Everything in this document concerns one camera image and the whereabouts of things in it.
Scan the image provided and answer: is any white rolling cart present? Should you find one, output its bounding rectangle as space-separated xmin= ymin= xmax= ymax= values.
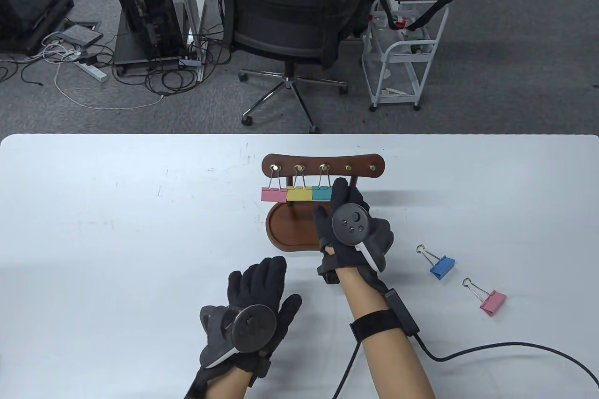
xmin=362 ymin=0 xmax=451 ymax=112

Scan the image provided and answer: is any grey floor socket plate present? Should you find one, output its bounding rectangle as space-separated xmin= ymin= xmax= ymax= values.
xmin=61 ymin=25 xmax=103 ymax=49

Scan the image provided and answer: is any white power strip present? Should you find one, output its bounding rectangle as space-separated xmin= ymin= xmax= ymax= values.
xmin=70 ymin=55 xmax=107 ymax=84

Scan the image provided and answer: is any teal binder clip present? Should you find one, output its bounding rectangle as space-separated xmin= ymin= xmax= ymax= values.
xmin=311 ymin=164 xmax=334 ymax=202

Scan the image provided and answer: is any black tower stand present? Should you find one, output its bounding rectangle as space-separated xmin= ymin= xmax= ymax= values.
xmin=114 ymin=11 xmax=188 ymax=78

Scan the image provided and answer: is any thin white cable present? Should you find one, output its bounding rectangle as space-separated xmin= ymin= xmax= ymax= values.
xmin=54 ymin=41 xmax=165 ymax=110

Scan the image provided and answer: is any black braided cable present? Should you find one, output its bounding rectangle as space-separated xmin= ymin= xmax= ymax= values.
xmin=333 ymin=342 xmax=362 ymax=399
xmin=412 ymin=331 xmax=599 ymax=388

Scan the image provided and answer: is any person's left forearm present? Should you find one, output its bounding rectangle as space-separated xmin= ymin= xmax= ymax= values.
xmin=206 ymin=369 xmax=253 ymax=399

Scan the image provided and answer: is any tangle of black cables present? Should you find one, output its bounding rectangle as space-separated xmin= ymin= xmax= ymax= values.
xmin=111 ymin=20 xmax=233 ymax=94

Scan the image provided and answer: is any black wrist strap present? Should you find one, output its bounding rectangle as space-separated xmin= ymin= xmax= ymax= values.
xmin=350 ymin=308 xmax=405 ymax=342

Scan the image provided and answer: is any blue binder clip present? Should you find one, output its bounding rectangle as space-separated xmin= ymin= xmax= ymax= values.
xmin=416 ymin=244 xmax=456 ymax=280

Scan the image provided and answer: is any person's right forearm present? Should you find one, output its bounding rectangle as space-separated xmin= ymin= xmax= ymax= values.
xmin=338 ymin=270 xmax=436 ymax=399

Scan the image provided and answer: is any black mesh office chair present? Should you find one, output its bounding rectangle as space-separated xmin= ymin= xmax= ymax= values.
xmin=215 ymin=0 xmax=349 ymax=134

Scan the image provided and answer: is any person's right hand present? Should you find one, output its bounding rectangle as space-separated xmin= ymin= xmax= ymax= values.
xmin=313 ymin=178 xmax=377 ymax=285

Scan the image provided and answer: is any yellow binder clip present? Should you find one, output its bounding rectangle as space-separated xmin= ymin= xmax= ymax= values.
xmin=285 ymin=165 xmax=313 ymax=202

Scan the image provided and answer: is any pink binder clip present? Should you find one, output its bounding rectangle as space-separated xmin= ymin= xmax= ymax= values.
xmin=462 ymin=278 xmax=507 ymax=318
xmin=261 ymin=164 xmax=287 ymax=203

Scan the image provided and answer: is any grey handheld controller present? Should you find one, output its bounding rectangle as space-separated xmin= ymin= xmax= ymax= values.
xmin=199 ymin=304 xmax=277 ymax=369
xmin=331 ymin=203 xmax=394 ymax=273

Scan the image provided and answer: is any brown wooden key rack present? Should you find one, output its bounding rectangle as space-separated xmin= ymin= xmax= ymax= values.
xmin=262 ymin=153 xmax=386 ymax=254

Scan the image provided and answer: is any person's left hand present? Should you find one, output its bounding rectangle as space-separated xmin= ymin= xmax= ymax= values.
xmin=220 ymin=256 xmax=303 ymax=386

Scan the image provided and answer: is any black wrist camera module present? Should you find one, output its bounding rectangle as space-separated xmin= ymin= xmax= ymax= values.
xmin=383 ymin=289 xmax=420 ymax=337

